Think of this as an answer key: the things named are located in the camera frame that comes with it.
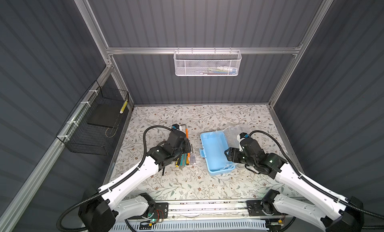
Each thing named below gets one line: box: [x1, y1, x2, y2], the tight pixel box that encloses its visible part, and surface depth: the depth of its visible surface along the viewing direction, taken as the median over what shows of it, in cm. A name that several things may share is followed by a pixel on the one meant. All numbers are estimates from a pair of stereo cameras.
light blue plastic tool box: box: [199, 130, 236, 176], surface depth 95 cm
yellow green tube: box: [119, 100, 128, 114], surface depth 83 cm
